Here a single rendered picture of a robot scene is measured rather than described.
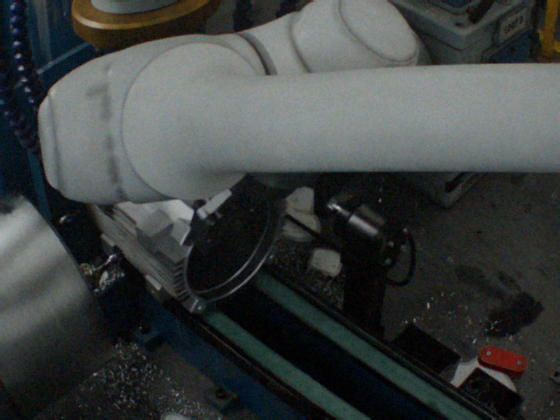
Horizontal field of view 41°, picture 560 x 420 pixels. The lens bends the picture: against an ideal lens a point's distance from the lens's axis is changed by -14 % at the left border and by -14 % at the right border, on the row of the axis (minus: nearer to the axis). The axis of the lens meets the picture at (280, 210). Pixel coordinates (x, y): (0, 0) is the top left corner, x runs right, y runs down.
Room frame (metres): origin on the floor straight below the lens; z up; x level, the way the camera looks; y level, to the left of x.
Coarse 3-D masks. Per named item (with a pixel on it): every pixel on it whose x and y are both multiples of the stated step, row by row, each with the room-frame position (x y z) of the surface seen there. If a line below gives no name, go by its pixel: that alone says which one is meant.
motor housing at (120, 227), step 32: (96, 224) 0.79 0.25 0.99; (128, 224) 0.73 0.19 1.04; (256, 224) 0.79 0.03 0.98; (128, 256) 0.74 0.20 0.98; (160, 256) 0.68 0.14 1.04; (192, 256) 0.78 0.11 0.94; (224, 256) 0.77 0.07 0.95; (256, 256) 0.76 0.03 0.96; (192, 288) 0.70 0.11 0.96; (224, 288) 0.72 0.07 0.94
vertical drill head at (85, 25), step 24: (96, 0) 0.78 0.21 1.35; (120, 0) 0.76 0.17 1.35; (144, 0) 0.76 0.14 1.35; (168, 0) 0.77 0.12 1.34; (192, 0) 0.78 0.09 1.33; (216, 0) 0.80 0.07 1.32; (96, 24) 0.75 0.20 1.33; (120, 24) 0.74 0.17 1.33; (144, 24) 0.74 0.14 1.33; (168, 24) 0.74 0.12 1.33; (192, 24) 0.76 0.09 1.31; (96, 48) 0.82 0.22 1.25; (120, 48) 0.74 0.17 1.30
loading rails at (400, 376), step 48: (144, 288) 0.75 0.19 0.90; (288, 288) 0.74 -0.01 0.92; (144, 336) 0.73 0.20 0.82; (192, 336) 0.68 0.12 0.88; (240, 336) 0.66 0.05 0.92; (288, 336) 0.70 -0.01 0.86; (336, 336) 0.66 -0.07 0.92; (240, 384) 0.62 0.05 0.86; (288, 384) 0.57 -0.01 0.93; (336, 384) 0.64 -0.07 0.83; (384, 384) 0.58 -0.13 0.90; (432, 384) 0.57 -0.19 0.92
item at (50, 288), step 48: (0, 240) 0.58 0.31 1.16; (48, 240) 0.60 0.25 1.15; (0, 288) 0.53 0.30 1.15; (48, 288) 0.55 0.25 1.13; (96, 288) 0.62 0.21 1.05; (0, 336) 0.48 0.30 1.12; (48, 336) 0.51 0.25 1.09; (96, 336) 0.54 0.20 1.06; (0, 384) 0.45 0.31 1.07; (48, 384) 0.48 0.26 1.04
